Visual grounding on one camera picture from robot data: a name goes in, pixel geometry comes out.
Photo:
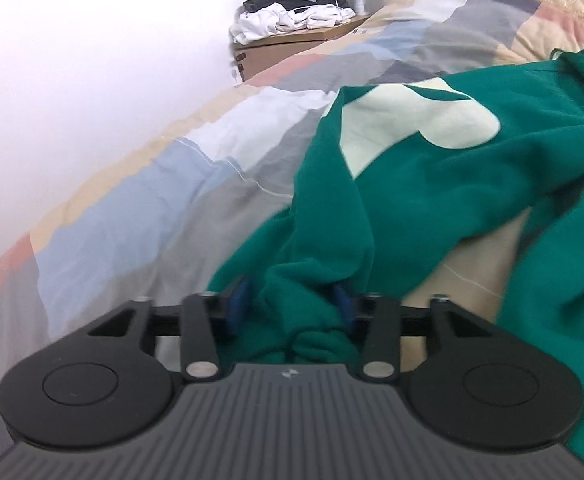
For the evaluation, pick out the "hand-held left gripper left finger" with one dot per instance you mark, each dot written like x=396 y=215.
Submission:
x=199 y=330

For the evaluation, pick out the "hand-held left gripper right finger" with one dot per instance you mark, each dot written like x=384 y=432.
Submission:
x=382 y=332

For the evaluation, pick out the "green hoodie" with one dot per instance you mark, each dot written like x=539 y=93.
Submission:
x=422 y=170

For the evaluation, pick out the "white clothes pile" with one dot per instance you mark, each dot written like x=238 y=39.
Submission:
x=292 y=20

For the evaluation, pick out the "patchwork blanket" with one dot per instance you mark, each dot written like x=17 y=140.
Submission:
x=122 y=210

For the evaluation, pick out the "wooden nightstand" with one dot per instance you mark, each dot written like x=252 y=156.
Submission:
x=272 y=55

